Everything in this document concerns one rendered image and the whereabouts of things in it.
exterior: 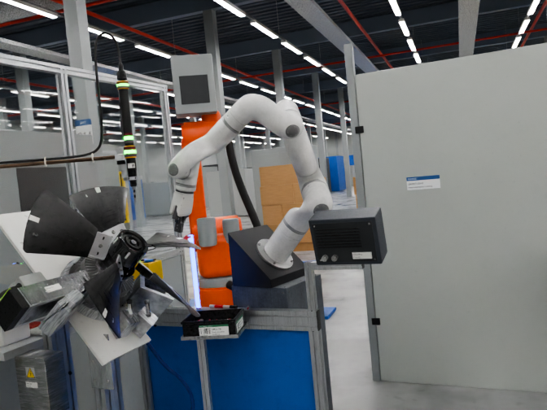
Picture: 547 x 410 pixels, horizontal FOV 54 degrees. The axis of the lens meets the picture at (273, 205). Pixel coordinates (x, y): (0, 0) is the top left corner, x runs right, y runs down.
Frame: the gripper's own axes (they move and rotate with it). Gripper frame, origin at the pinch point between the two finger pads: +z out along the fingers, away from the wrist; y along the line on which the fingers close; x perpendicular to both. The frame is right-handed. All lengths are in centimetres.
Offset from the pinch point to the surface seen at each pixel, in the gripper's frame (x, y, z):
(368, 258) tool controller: 77, -10, -7
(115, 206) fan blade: -16.0, 21.8, -6.9
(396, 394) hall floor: 86, -138, 101
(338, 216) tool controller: 63, -8, -19
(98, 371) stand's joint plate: 2, 40, 48
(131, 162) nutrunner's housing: -9.7, 23.9, -25.4
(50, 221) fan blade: -15, 54, -5
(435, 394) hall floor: 107, -144, 95
